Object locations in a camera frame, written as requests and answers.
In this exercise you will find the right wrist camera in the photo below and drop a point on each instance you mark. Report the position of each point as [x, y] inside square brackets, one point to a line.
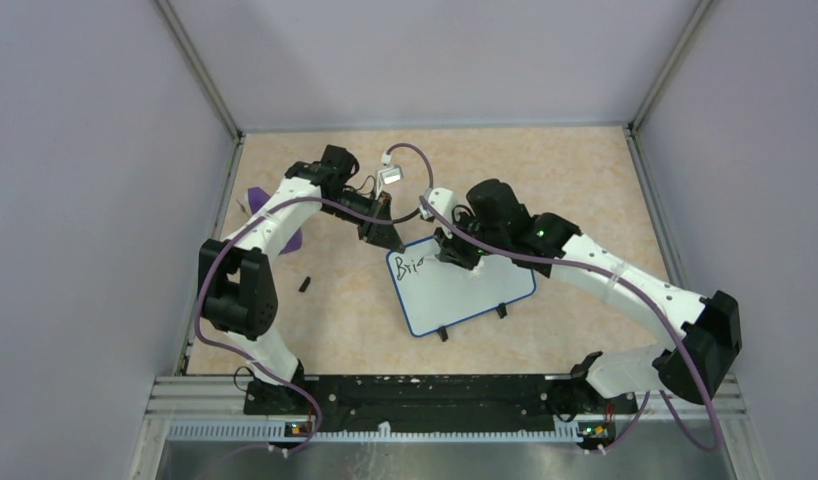
[440, 200]

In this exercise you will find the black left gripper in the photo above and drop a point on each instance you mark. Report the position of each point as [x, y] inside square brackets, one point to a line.
[382, 234]

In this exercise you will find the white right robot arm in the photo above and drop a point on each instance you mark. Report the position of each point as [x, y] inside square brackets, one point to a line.
[697, 338]

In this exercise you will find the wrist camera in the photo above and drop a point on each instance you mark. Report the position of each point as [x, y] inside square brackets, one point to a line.
[387, 174]
[440, 200]

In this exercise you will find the blue framed whiteboard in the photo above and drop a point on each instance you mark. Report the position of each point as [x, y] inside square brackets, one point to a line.
[438, 295]

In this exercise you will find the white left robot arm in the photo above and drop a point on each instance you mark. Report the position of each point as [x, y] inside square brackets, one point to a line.
[237, 292]

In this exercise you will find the white slotted cable duct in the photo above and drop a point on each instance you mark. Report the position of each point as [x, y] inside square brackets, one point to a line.
[280, 432]

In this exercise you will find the aluminium frame rail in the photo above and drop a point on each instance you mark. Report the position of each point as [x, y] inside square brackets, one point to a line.
[666, 438]

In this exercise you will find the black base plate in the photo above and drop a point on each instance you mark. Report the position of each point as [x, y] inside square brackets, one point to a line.
[435, 403]

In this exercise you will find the black marker cap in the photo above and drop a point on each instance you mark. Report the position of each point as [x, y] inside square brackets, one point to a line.
[305, 284]

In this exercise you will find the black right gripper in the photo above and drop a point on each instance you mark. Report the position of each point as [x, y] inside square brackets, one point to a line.
[451, 250]

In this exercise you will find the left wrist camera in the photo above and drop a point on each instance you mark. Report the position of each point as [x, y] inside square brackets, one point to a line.
[387, 174]

